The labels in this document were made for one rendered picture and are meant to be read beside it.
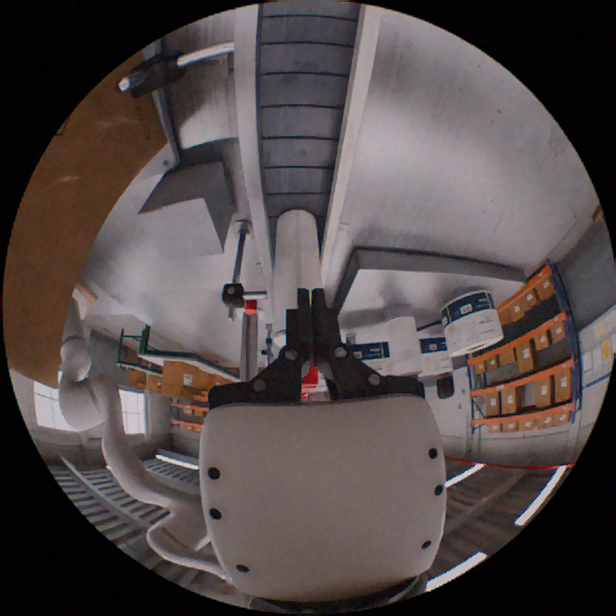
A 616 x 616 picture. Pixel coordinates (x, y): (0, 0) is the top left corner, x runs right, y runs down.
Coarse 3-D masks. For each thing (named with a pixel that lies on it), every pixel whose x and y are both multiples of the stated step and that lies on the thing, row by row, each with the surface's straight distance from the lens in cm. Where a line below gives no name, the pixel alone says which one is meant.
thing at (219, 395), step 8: (224, 384) 11; (232, 384) 11; (240, 384) 11; (208, 392) 11; (216, 392) 11; (224, 392) 11; (232, 392) 11; (240, 392) 11; (248, 392) 11; (208, 400) 11; (216, 400) 11; (224, 400) 11; (232, 400) 11; (240, 400) 11; (248, 400) 11; (256, 400) 11; (264, 400) 11
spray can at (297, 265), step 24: (288, 216) 27; (312, 216) 29; (288, 240) 25; (312, 240) 25; (288, 264) 23; (312, 264) 23; (288, 288) 21; (312, 288) 21; (312, 360) 20; (312, 384) 20
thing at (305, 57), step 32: (288, 0) 24; (320, 0) 24; (288, 32) 22; (320, 32) 22; (352, 32) 23; (288, 64) 22; (320, 64) 22; (288, 96) 22; (320, 96) 22; (288, 128) 23; (320, 128) 23; (288, 160) 25; (320, 160) 25; (288, 192) 27; (320, 192) 27; (320, 224) 31
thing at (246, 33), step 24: (240, 24) 15; (240, 48) 14; (240, 72) 14; (240, 96) 14; (240, 120) 14; (240, 144) 15; (264, 192) 18; (264, 216) 19; (264, 240) 21; (264, 264) 24
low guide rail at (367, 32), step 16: (368, 16) 20; (368, 32) 19; (368, 48) 19; (352, 64) 20; (368, 64) 19; (352, 80) 19; (368, 80) 19; (352, 96) 19; (352, 112) 19; (352, 128) 20; (352, 144) 20; (336, 160) 23; (352, 160) 21; (336, 176) 22; (336, 192) 23; (336, 208) 24; (336, 224) 26; (320, 256) 33
